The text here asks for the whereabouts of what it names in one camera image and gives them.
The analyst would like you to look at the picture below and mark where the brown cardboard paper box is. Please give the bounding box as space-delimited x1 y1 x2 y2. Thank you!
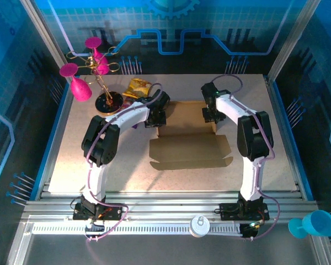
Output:
149 100 234 171

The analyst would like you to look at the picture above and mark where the yellow snack bag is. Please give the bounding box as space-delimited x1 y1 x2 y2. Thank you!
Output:
122 78 153 99

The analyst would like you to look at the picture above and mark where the gold glass rack black base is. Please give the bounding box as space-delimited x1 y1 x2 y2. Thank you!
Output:
66 46 124 115

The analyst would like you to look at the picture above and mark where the small pink goblet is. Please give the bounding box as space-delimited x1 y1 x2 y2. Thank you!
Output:
84 36 110 75

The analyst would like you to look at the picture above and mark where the large pink goblet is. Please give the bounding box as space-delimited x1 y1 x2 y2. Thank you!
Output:
59 62 93 102

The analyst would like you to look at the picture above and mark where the silver tin can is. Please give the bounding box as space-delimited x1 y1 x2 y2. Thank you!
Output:
189 215 210 238

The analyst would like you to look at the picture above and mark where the black controller board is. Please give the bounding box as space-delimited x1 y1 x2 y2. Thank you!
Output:
241 220 261 239

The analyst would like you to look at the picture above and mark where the blue goblet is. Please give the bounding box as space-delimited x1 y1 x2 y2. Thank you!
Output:
288 209 331 239

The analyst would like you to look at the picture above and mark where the aluminium frame rail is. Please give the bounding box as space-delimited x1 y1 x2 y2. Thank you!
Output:
22 192 319 221

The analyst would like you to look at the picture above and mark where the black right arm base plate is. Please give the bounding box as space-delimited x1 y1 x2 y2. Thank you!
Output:
219 203 270 221

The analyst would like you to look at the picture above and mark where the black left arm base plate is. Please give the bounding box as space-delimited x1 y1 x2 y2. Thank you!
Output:
71 203 124 221

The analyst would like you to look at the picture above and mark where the white slotted cable tray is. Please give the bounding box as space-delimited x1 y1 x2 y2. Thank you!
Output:
31 223 243 235

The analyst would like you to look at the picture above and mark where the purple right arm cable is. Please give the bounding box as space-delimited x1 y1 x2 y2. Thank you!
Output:
211 73 281 241

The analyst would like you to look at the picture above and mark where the aluminium frame post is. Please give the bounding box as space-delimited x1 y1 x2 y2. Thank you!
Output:
18 0 74 67
266 0 322 81

